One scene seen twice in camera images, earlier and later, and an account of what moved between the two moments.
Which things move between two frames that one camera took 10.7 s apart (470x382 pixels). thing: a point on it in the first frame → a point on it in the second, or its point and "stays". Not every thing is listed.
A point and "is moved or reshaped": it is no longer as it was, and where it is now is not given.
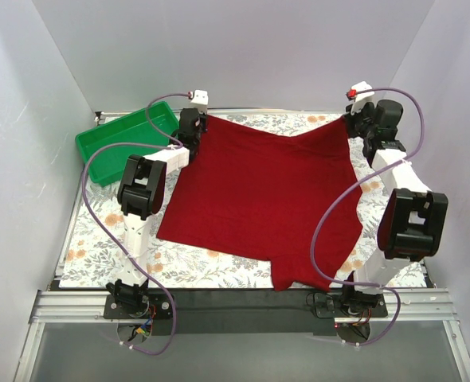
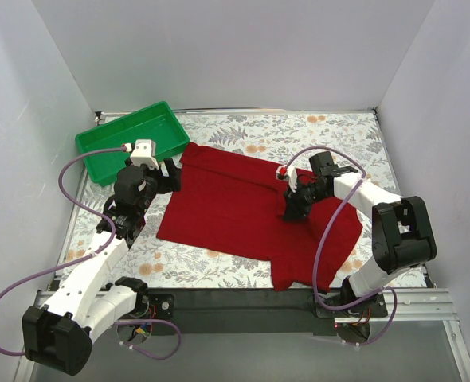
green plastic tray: x=107 y=165 stays
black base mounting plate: x=241 y=312 stays
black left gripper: x=199 y=124 → x=166 y=177
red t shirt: x=294 y=201 is moved or reshaped
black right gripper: x=354 y=122 → x=297 y=202
